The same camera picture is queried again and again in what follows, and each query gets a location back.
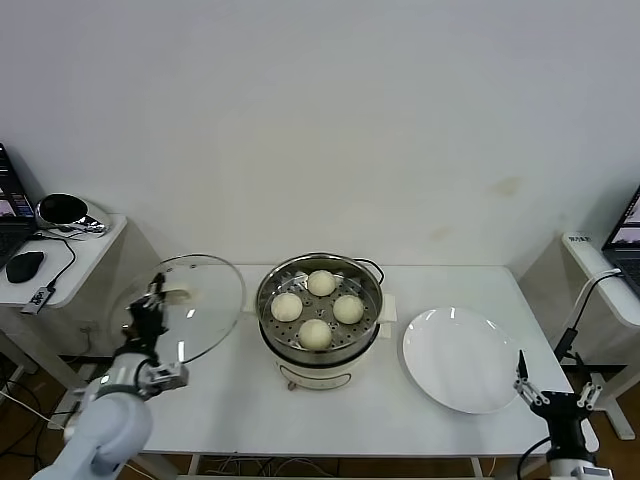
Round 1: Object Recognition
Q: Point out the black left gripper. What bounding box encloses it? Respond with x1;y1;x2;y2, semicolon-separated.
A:
122;271;171;346

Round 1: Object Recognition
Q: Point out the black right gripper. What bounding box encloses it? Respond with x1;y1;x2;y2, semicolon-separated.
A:
513;348;607;454

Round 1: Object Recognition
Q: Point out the round glass pot lid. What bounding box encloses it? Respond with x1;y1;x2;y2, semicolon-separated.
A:
110;253;247;366

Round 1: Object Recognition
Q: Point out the white steamed baozi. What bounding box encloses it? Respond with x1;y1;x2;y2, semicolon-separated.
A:
306;269;337;297
298;318;333;350
270;292;304;322
332;294;365;324

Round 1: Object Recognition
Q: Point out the perforated steel steamer basket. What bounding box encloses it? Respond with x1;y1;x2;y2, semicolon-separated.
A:
241;251;399;354

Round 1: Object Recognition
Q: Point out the white side table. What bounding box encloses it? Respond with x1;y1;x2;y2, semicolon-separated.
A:
0;214;129;416
558;230;640;441

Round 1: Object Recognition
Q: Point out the round white plate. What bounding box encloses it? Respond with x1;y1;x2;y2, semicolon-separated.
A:
402;306;525;414

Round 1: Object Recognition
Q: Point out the grey usb hub adapter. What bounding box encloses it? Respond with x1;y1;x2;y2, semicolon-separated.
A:
18;285;57;317

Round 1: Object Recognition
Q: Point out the black computer mouse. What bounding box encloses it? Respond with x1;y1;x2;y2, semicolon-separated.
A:
4;251;46;284

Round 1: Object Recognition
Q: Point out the black open laptop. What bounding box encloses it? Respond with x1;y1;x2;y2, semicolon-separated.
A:
0;143;37;269
598;179;640;296

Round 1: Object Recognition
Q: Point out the white electric cooker base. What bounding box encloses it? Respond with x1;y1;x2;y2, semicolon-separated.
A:
257;319;396;392

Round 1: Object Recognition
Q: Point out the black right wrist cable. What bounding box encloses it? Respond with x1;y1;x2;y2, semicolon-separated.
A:
517;437;551;480

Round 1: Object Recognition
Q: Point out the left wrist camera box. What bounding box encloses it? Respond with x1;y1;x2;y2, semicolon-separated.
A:
144;360;192;396

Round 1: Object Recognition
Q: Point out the black usb hub cable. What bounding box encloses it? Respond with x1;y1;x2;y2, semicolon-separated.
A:
27;232;77;291

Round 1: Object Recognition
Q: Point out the white and black charger cable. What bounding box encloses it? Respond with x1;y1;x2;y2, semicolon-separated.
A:
552;268;621;361

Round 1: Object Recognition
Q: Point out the white floor cable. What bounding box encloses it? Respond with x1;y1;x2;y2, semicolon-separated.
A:
0;389;66;431

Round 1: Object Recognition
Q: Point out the white main table frame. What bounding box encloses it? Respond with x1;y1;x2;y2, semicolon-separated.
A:
187;452;484;480

